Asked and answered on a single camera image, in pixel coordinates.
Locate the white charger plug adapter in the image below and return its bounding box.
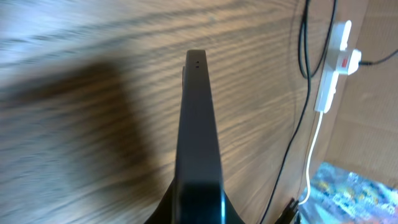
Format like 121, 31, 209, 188
335, 49, 362, 75

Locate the white power strip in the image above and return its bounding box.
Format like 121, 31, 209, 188
314, 20, 352, 113

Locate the white power strip cord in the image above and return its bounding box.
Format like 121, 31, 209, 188
298, 111, 324, 205

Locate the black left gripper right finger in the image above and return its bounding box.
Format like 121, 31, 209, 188
222, 190, 244, 224

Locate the black USB charging cable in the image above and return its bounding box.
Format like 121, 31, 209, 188
259, 0, 398, 224

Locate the blue Galaxy smartphone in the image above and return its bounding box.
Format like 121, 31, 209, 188
174, 50, 225, 223

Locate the colourful patterned cloth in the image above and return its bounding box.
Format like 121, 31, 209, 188
298, 162, 397, 223

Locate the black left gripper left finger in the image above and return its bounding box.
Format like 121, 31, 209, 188
144, 180, 175, 224

